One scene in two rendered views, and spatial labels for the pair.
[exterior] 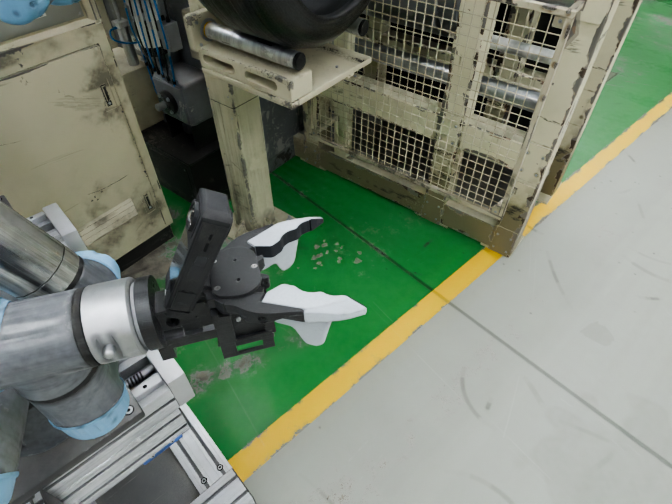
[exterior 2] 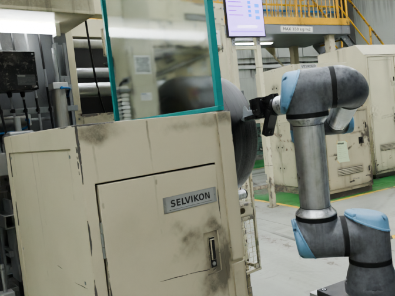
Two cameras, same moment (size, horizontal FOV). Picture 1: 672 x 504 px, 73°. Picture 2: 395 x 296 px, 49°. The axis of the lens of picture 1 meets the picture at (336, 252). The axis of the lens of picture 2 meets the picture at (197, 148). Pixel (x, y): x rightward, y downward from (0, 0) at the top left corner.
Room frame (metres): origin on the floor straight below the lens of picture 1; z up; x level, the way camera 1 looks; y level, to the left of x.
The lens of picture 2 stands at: (0.79, 2.09, 1.24)
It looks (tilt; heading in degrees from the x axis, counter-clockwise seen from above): 3 degrees down; 285
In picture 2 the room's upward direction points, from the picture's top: 6 degrees counter-clockwise
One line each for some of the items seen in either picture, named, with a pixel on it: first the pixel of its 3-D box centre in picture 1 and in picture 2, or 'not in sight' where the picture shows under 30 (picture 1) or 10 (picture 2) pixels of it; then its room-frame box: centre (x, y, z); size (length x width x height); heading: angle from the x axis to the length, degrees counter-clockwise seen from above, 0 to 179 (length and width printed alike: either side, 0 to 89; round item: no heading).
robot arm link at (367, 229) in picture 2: not in sight; (365, 232); (0.68, 0.79, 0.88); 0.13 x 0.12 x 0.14; 6
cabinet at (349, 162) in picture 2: not in sight; (334, 151); (0.53, -4.66, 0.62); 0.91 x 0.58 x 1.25; 43
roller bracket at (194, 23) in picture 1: (241, 14); not in sight; (1.46, 0.28, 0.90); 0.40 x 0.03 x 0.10; 142
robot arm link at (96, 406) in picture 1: (81, 376); not in sight; (0.24, 0.28, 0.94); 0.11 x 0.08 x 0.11; 17
